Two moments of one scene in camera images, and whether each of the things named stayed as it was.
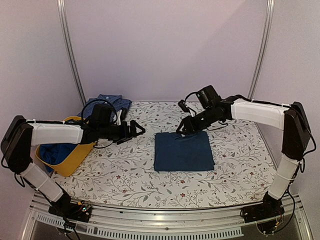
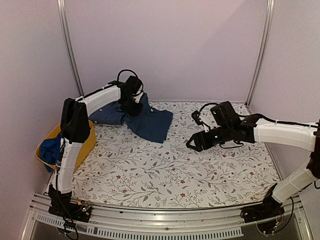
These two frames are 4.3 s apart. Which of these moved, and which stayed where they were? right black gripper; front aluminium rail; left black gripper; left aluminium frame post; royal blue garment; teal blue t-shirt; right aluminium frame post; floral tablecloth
Moved: teal blue t-shirt; left black gripper; right black gripper
Stayed: royal blue garment; left aluminium frame post; front aluminium rail; right aluminium frame post; floral tablecloth
